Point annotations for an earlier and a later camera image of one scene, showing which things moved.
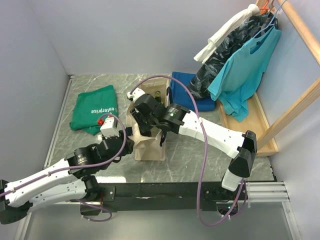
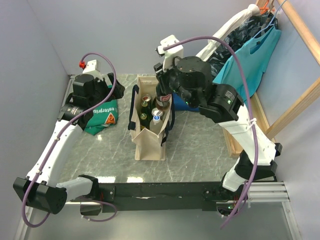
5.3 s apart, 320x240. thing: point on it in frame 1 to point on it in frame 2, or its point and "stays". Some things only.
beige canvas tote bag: x=148 y=147 stays
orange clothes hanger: x=263 y=10 stays
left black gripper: x=121 y=134 to x=103 y=83
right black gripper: x=137 y=116 to x=162 y=76
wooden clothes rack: x=256 y=124 stays
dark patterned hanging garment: x=205 y=75 stays
